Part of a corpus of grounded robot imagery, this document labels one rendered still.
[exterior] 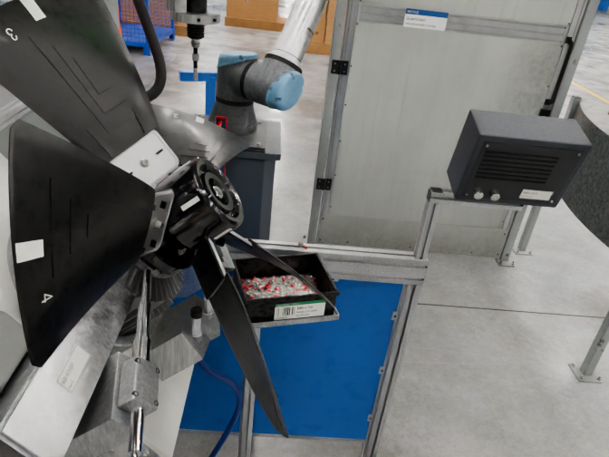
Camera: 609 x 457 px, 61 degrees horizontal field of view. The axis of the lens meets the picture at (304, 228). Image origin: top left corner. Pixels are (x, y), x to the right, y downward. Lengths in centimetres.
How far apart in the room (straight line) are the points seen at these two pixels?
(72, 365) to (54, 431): 8
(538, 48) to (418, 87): 59
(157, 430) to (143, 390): 25
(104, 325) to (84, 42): 39
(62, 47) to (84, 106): 8
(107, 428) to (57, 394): 7
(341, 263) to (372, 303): 17
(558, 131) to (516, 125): 10
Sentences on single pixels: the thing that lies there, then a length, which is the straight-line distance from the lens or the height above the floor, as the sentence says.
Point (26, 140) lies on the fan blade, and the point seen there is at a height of 138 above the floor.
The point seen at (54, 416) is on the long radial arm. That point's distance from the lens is 62.
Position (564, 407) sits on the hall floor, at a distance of 249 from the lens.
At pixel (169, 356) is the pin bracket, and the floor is 94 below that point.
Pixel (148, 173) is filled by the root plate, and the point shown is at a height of 124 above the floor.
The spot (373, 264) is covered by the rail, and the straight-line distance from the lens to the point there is 138.
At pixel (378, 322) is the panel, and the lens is 152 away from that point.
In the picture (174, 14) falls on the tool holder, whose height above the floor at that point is 145.
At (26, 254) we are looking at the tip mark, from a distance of 52.
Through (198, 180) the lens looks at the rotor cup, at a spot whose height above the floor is 125.
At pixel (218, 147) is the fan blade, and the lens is 99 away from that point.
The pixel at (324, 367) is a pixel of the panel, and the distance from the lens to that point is 162.
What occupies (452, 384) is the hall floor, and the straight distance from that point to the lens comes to 235.
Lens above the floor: 157
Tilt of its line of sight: 29 degrees down
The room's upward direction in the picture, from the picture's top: 7 degrees clockwise
